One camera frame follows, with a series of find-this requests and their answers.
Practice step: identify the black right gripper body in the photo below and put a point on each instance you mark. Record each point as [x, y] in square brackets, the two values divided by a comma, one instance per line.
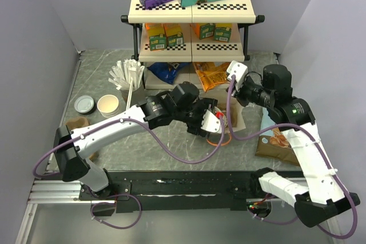
[254, 93]

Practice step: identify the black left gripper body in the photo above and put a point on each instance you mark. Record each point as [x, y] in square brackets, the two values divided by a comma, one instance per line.
[193, 116]

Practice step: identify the brown cardboard cup carrier top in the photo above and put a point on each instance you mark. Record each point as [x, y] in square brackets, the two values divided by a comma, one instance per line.
[233, 114]

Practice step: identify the brown cardboard cup carrier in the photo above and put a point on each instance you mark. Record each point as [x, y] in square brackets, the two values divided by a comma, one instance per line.
[233, 114]
[80, 122]

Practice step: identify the paper takeout bag orange handles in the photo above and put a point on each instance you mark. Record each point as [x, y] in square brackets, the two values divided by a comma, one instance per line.
[221, 96]

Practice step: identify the white plastic cup lid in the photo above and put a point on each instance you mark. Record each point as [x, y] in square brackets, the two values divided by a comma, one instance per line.
[220, 111]

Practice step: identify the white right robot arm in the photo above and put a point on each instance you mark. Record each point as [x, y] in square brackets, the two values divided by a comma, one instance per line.
[324, 196]

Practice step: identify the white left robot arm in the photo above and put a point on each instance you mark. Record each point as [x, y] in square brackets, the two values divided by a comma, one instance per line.
[182, 104]

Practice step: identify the orange snack bag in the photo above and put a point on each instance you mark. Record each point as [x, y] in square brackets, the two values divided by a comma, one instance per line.
[211, 74]

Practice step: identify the blue snack bag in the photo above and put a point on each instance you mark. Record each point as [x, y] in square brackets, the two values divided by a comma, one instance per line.
[167, 72]

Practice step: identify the grey straw holder cup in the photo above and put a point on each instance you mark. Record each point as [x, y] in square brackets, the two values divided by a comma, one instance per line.
[137, 95]

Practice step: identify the brown chips bag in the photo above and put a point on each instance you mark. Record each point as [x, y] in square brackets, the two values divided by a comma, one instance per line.
[273, 144]

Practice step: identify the green orange box far right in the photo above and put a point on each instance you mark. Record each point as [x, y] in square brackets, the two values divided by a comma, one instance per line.
[222, 32]

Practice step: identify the green orange box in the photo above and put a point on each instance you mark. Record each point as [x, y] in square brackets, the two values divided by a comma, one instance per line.
[174, 34]
[203, 30]
[156, 36]
[222, 32]

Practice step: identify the cream two-tier shelf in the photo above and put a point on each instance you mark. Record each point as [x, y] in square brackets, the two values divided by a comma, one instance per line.
[239, 13]

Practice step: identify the green orange box far left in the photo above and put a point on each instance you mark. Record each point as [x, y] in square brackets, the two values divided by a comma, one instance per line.
[156, 36]

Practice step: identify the bundle of wrapped white straws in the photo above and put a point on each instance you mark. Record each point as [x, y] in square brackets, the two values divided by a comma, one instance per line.
[127, 74]

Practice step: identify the stack of white paper cups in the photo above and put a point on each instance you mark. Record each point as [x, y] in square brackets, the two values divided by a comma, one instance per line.
[108, 105]

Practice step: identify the stack of white lids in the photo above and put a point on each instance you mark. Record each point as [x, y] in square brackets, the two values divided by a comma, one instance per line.
[84, 104]

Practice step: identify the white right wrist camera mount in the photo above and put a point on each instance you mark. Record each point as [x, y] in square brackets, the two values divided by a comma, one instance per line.
[235, 74]

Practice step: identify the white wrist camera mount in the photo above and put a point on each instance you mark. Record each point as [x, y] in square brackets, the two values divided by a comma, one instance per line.
[235, 74]
[211, 122]

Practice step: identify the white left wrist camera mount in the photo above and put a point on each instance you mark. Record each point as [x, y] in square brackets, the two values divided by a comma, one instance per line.
[211, 122]

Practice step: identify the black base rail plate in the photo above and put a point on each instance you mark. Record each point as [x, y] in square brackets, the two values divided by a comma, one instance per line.
[158, 190]

